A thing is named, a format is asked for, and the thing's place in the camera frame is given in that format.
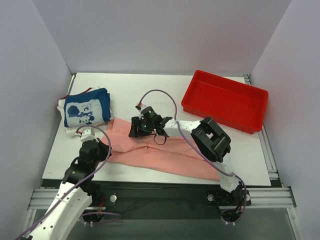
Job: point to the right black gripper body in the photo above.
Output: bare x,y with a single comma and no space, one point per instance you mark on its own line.
136,128

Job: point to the pink t shirt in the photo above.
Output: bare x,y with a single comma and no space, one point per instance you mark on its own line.
174,157

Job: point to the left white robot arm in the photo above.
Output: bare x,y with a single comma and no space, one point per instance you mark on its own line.
76,192

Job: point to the right aluminium frame rail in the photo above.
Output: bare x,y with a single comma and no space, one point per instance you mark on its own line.
277,195

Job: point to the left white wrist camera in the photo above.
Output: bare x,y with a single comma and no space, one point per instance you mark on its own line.
86,134

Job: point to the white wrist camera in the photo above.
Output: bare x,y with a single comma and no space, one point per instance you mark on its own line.
86,134
140,106

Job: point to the red plastic bin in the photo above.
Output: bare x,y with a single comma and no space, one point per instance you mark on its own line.
228,102

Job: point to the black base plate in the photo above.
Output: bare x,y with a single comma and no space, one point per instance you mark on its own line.
169,201

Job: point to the aluminium frame rail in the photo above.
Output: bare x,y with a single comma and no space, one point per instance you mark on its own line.
41,199
277,195

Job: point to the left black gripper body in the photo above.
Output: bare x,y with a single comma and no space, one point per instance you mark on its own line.
103,149

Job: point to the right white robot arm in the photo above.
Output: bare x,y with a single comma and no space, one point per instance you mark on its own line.
205,136

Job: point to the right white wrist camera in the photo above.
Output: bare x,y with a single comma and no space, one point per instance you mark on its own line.
140,106

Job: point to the folded blue printed t shirt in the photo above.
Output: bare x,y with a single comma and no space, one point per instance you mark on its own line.
85,110

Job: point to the front aluminium frame rail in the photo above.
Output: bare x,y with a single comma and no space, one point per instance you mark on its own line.
41,199

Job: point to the folded white t shirt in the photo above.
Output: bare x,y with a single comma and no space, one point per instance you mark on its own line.
72,130

